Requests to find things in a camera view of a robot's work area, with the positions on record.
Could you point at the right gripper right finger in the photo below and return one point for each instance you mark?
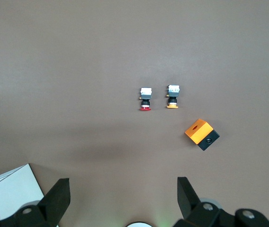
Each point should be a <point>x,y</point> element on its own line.
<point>191,204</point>

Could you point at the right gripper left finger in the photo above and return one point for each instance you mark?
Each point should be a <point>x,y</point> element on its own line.
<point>54,201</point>

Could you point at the red mushroom push button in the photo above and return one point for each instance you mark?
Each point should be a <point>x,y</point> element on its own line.
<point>146,97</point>

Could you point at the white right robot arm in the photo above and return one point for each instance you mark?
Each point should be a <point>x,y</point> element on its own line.
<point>138,224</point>

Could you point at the white drawer cabinet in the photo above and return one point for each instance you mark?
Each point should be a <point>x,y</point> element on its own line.
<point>6,189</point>

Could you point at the orange and black button box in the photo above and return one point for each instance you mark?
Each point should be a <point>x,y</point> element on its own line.
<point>199,132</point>

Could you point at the yellow mushroom push button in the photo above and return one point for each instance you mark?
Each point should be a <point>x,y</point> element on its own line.
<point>173,94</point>

